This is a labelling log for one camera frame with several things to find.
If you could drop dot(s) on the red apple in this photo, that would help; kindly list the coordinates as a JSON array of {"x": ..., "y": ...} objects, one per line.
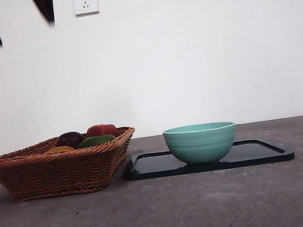
[{"x": 101, "y": 129}]

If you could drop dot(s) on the white wall socket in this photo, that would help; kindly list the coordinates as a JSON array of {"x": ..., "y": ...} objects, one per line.
[{"x": 85, "y": 1}]

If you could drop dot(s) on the yellow-brown kiwi fruit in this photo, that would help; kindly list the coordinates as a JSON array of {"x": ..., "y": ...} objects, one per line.
[{"x": 60, "y": 149}]

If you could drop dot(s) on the dark rectangular tray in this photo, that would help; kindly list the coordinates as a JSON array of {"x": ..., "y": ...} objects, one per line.
[{"x": 153, "y": 167}]

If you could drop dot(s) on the green oval fruit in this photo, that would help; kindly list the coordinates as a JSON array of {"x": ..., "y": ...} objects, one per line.
[{"x": 96, "y": 140}]

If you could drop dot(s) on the teal ribbed bowl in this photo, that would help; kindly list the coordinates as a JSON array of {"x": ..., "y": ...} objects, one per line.
[{"x": 201, "y": 146}]

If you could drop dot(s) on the dark purple round fruit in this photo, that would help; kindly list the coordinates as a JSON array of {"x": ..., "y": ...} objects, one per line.
[{"x": 69, "y": 138}]

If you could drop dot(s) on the brown wicker basket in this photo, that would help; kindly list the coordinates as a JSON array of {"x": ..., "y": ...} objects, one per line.
[{"x": 52, "y": 172}]

